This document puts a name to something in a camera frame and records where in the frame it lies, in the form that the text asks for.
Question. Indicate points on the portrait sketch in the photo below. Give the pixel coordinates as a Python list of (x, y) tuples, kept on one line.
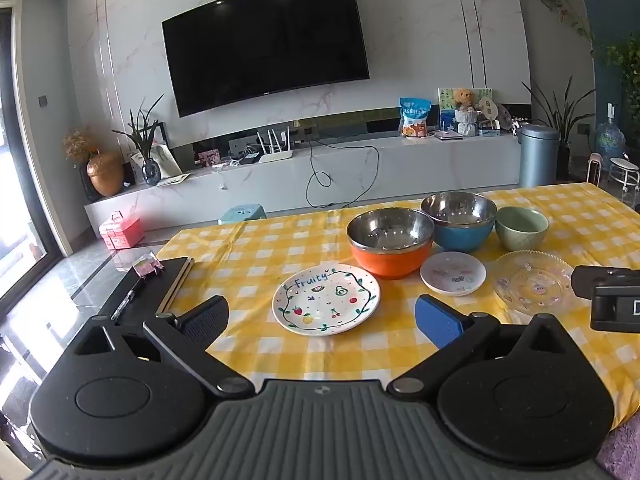
[(167, 160)]

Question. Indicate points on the white round stool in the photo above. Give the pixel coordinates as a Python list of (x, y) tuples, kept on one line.
[(625, 165)]

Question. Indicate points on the white marble TV cabinet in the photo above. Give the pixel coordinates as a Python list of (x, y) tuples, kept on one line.
[(400, 170)]

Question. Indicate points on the small pink-print plate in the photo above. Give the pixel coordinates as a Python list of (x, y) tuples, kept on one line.
[(452, 272)]

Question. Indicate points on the clear glass plate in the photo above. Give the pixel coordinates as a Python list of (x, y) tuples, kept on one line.
[(531, 282)]

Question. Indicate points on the green ceramic bowl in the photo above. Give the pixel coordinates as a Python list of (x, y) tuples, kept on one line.
[(522, 238)]

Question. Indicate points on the green picture book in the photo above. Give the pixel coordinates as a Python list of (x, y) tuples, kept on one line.
[(482, 94)]

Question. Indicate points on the dried flower bouquet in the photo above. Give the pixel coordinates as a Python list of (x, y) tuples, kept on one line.
[(80, 142)]

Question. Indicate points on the orange steel bowl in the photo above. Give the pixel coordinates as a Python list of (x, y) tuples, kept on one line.
[(390, 262)]

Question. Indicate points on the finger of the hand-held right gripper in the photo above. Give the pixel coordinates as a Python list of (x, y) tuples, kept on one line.
[(600, 280)]

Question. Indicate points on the blue snack bag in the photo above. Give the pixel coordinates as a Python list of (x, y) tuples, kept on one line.
[(415, 117)]

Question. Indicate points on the round paper fan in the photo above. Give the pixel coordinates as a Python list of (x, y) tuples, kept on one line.
[(489, 110)]

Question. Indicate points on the flat pink tablet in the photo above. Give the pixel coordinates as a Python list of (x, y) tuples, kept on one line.
[(447, 135)]

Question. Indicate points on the pink candy wrapper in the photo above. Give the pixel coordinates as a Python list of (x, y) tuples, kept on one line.
[(147, 266)]

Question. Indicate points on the brown teddy bear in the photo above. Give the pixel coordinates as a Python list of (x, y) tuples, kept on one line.
[(463, 99)]

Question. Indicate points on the gold acorn vase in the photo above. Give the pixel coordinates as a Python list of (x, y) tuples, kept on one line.
[(105, 175)]

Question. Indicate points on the grey trash can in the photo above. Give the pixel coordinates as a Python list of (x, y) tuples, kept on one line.
[(537, 160)]

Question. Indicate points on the pink photo card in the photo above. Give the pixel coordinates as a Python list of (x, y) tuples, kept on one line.
[(210, 158)]

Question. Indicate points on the black notebook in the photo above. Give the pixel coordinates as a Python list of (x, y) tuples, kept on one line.
[(160, 287)]

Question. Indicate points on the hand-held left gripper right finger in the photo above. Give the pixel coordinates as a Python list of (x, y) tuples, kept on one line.
[(435, 317)]

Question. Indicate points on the black wall switch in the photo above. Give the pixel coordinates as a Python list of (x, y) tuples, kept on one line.
[(42, 101)]

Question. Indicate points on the white router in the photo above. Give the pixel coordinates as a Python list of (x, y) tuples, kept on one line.
[(272, 155)]

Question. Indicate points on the light blue plastic stool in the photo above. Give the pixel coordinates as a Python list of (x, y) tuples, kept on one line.
[(240, 214)]

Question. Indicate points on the pink storage box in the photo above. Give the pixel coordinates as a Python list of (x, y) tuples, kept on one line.
[(122, 232)]

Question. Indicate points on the black set-top box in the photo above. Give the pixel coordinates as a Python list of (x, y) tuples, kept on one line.
[(249, 158)]

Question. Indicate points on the black pen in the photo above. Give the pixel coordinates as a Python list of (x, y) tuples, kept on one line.
[(127, 300)]

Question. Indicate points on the tall-leaf potted plant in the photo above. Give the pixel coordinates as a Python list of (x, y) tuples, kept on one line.
[(562, 125)]

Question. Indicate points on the blue steel bowl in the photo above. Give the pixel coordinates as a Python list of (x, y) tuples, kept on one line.
[(460, 241)]

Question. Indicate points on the trailing vine plant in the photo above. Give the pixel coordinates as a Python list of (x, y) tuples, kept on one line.
[(560, 0)]

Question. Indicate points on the blue water bottle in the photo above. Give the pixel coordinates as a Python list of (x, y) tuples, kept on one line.
[(611, 137)]

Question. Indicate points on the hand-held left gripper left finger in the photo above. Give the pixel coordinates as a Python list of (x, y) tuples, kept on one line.
[(206, 317)]

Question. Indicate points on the yellow checked tablecloth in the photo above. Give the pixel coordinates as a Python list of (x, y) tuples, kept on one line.
[(280, 250)]

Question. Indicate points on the green plant in glass vase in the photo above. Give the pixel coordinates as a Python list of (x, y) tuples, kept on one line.
[(150, 170)]

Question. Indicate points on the paper booklet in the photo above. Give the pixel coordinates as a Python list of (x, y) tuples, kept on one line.
[(175, 179)]

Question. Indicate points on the small pink appliance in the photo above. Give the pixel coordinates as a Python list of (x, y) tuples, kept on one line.
[(597, 167)]

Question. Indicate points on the glass sliding door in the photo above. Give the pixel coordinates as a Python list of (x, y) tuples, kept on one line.
[(15, 160)]

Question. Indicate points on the black television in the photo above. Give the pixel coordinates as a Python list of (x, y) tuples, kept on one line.
[(265, 45)]

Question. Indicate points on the white fruit-print plate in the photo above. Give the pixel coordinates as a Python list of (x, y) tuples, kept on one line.
[(325, 302)]

